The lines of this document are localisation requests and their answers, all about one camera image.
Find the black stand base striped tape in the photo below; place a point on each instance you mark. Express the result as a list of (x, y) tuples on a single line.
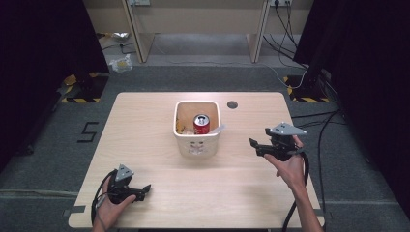
[(306, 92), (87, 90)]

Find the black curtain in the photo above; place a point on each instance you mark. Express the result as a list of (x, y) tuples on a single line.
[(370, 80), (38, 64)]

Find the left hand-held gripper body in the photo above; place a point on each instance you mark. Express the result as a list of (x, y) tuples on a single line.
[(118, 190)]

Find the crumpled silver foil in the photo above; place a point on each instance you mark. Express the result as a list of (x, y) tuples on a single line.
[(120, 36)]

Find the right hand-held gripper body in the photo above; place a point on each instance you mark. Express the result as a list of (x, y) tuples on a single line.
[(283, 146)]

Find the white straw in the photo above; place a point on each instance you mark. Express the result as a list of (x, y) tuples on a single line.
[(217, 129)]

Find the person's left hand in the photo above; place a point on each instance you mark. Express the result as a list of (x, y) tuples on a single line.
[(109, 212)]

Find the red drink can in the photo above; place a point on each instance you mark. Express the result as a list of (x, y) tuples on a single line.
[(201, 125)]

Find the crumpled clear plastic bag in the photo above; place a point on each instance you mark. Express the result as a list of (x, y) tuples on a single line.
[(121, 63)]

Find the grey tape strip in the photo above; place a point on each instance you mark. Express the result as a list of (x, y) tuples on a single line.
[(75, 210)]

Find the wall power outlet with plugs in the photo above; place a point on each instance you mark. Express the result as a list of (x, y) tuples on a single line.
[(280, 2)]

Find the person's right hand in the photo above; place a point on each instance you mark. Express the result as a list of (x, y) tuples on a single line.
[(291, 170)]

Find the paper scraps in bin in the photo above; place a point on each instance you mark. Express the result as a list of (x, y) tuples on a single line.
[(185, 130)]

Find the cream square bin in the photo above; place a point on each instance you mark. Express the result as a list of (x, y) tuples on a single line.
[(197, 145)]

